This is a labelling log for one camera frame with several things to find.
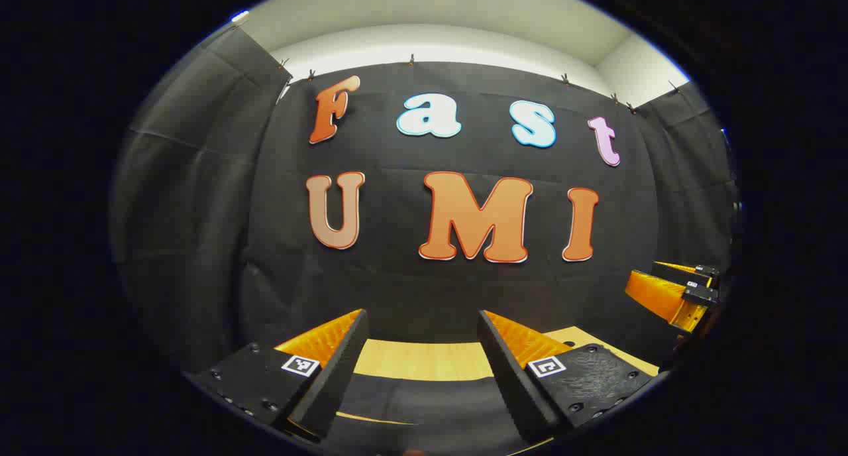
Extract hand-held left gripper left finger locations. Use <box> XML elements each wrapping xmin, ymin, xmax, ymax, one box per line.
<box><xmin>189</xmin><ymin>308</ymin><xmax>370</xmax><ymax>443</ymax></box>

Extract dark grey jeans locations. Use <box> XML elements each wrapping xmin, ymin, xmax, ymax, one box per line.
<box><xmin>328</xmin><ymin>373</ymin><xmax>531</xmax><ymax>456</ymax></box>

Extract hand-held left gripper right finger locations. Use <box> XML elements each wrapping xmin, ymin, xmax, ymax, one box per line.
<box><xmin>477</xmin><ymin>310</ymin><xmax>660</xmax><ymax>447</ymax></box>

